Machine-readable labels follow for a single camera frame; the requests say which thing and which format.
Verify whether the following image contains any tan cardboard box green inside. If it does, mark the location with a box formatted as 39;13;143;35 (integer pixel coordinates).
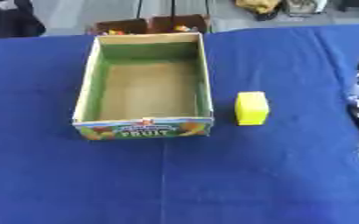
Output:
70;31;216;142

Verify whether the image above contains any brown cardboard box with toys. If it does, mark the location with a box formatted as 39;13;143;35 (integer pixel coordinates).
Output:
88;13;214;37

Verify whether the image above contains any yellow rectangular block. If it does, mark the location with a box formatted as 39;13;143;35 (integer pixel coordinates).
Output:
233;90;271;127

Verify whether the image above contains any yellow bag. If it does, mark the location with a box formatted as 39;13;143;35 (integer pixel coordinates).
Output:
233;0;284;16

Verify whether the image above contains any black tripod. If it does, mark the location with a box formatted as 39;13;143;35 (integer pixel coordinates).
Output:
135;0;214;33

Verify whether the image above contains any person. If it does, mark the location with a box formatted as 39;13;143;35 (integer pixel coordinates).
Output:
0;0;48;39

